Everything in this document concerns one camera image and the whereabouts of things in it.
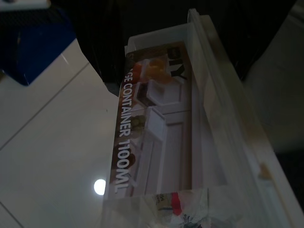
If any white lidded storage container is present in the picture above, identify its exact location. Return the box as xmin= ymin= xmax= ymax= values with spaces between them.
xmin=103 ymin=8 xmax=293 ymax=228

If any dark blue box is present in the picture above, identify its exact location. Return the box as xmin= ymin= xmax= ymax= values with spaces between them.
xmin=0 ymin=6 xmax=78 ymax=86

